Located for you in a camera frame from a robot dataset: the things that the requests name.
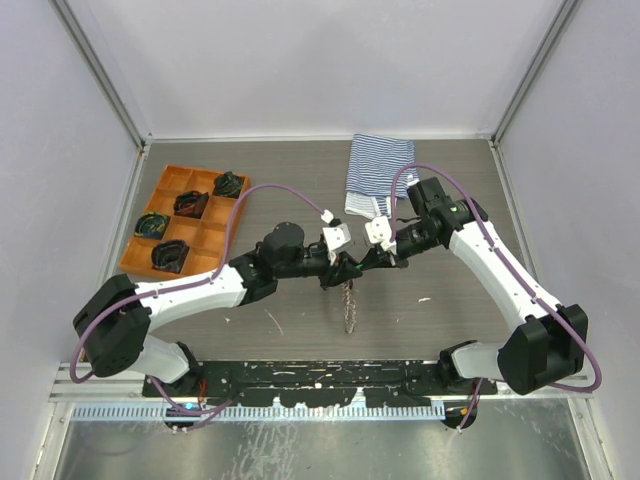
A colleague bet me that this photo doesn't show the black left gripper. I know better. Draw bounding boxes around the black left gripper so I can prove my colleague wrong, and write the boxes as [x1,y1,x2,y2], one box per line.
[275,246,362,290]

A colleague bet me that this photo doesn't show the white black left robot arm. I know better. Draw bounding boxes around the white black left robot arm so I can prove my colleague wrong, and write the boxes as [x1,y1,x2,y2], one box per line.
[73,220,362,396]

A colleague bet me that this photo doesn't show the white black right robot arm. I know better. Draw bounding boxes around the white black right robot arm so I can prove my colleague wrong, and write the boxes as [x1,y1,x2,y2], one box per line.
[361,177,588,395]

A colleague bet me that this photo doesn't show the striped blue white cloth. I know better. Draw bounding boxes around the striped blue white cloth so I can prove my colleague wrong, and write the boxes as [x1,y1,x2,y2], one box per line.
[344,134,415,219]

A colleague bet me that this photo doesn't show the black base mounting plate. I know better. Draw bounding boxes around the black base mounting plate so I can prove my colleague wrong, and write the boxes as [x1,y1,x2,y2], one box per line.
[142,359,501,409]

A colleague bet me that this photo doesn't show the orange compartment tray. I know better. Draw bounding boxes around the orange compartment tray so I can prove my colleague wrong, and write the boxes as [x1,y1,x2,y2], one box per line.
[119,165,251,280]

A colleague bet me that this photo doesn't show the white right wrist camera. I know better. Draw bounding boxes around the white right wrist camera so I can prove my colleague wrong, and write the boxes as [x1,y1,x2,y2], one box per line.
[364,215,397,254]

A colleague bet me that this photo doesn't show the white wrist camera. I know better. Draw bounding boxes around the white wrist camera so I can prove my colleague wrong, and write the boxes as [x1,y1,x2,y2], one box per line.
[322,219,353,265]
[364,215,397,254]

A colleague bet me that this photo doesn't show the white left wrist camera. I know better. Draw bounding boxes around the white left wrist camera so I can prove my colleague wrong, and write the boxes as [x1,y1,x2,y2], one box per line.
[322,219,353,265]

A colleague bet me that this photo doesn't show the dark rolled cable top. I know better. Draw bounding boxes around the dark rolled cable top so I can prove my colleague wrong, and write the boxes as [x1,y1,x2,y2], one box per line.
[212,170,246,198]

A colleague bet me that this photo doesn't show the dark rolled cable brown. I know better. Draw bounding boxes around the dark rolled cable brown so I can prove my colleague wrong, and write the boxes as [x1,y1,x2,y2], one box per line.
[173,190,209,219]

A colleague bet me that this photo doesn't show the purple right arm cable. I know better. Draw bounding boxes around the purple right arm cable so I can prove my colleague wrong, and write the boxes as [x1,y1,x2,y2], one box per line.
[388,162,604,431]

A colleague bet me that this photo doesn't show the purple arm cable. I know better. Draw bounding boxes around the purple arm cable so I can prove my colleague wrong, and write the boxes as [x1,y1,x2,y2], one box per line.
[68,183,336,431]
[388,162,604,431]

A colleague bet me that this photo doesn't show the dark rolled cable bottom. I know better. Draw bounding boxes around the dark rolled cable bottom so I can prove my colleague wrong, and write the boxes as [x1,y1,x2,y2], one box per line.
[151,239,190,274]

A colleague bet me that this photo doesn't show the dark rolled cable blue yellow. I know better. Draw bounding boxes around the dark rolled cable blue yellow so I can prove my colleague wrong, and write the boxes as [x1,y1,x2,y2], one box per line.
[134,212,170,240]

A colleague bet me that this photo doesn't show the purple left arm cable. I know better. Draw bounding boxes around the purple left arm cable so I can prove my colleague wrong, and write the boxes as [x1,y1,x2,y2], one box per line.
[68,183,336,431]

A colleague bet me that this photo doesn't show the white slotted cable duct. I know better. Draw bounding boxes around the white slotted cable duct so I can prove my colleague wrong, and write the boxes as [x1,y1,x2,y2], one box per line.
[70,401,446,422]

